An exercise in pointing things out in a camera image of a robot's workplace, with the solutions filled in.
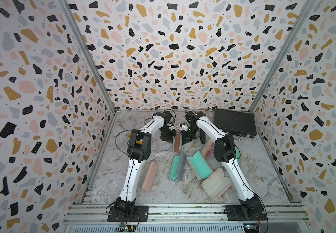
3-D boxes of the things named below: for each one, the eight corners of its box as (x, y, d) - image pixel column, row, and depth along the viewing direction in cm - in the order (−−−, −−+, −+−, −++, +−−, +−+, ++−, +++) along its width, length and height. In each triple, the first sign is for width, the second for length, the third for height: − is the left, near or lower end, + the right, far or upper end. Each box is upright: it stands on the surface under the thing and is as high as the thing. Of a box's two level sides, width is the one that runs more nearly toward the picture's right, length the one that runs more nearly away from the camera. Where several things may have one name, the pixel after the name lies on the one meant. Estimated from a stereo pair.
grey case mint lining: (168, 179, 87) (167, 174, 81) (174, 156, 97) (174, 150, 91) (180, 182, 86) (181, 178, 80) (186, 158, 96) (186, 153, 90)
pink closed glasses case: (139, 192, 83) (136, 187, 76) (148, 165, 93) (146, 159, 87) (151, 194, 82) (149, 190, 76) (158, 167, 92) (157, 161, 86)
